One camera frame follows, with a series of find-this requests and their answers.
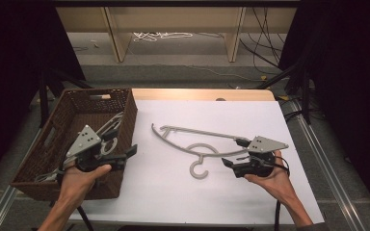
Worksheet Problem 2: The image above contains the black power cable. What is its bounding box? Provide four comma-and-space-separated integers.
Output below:
239, 38, 282, 69
251, 7, 285, 54

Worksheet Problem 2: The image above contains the black curtain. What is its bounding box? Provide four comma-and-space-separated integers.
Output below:
0, 0, 87, 193
278, 0, 370, 222

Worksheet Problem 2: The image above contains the brown wicker basket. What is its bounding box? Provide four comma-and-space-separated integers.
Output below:
10, 88, 139, 202

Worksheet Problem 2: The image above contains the person's right hand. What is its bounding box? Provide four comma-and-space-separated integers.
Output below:
243, 150, 299, 205

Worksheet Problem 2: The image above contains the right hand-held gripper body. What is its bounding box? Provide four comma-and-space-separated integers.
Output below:
233, 135, 290, 179

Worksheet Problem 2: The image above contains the white cable bundle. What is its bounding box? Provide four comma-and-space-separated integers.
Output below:
132, 31, 195, 43

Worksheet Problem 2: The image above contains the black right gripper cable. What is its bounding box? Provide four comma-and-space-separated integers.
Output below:
269, 155, 291, 231

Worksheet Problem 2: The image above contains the pale thin floor cable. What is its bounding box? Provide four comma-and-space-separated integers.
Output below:
186, 64, 265, 82

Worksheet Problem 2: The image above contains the white table sheet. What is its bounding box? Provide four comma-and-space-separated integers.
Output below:
68, 99, 326, 225

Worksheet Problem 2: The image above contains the black metal stand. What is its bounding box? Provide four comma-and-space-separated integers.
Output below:
38, 68, 94, 129
255, 60, 313, 125

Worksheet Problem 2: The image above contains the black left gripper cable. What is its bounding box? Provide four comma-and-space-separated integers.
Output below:
76, 205, 95, 231

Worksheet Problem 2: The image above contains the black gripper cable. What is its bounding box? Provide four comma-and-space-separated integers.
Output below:
76, 205, 95, 231
269, 155, 291, 231

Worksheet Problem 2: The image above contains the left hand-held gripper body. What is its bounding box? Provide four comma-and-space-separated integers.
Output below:
65, 124, 114, 173

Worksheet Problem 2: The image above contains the person's left hand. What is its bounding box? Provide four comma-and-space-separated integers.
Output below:
59, 164, 113, 207

